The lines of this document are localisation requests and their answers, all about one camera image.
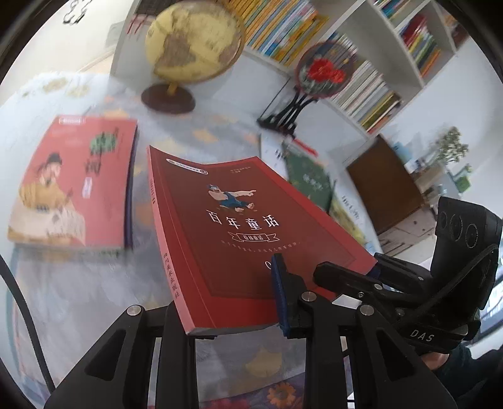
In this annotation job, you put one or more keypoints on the yellow globe on wooden base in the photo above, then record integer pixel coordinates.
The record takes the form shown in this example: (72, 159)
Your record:
(188, 39)

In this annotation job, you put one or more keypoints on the red tassel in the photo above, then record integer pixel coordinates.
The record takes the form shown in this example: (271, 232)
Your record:
(306, 145)

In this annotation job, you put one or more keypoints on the person's right hand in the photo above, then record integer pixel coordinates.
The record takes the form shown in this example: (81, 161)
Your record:
(436, 361)

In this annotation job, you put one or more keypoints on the brown wooden cabinet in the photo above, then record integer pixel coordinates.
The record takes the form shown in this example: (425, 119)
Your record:
(385, 185)

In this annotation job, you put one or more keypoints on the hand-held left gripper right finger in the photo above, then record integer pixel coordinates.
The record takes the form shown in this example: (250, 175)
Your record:
(279, 299)

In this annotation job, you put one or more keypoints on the embroidered round fan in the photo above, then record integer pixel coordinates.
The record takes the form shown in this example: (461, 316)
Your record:
(326, 72)

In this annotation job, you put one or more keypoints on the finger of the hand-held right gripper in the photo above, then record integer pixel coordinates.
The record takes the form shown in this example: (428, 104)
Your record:
(342, 279)
(404, 271)

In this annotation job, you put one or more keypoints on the person's right forearm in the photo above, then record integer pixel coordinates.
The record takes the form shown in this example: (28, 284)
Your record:
(475, 369)

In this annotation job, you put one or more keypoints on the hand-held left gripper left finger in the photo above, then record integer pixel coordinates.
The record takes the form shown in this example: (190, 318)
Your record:
(173, 354)

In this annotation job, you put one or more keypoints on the green chalkboard book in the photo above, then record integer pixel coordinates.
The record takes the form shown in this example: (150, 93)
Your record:
(310, 177)

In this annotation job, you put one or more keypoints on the small green box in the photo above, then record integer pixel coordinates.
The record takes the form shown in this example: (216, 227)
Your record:
(463, 184)

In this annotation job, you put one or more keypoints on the potted green plant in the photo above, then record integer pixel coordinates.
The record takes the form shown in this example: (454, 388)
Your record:
(452, 145)

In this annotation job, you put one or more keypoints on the cardboard box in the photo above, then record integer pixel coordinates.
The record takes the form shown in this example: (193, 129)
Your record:
(408, 228)

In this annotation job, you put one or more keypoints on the orange red poet book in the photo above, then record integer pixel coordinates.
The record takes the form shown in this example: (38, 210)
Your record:
(70, 177)

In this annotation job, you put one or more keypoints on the illustrated animal book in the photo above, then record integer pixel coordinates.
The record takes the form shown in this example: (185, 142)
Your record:
(275, 157)

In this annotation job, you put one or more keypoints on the leaf print tablecloth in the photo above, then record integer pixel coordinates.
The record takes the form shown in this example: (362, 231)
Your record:
(78, 283)

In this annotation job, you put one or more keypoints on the red fairy tale book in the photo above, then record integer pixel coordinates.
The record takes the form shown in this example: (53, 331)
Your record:
(220, 236)

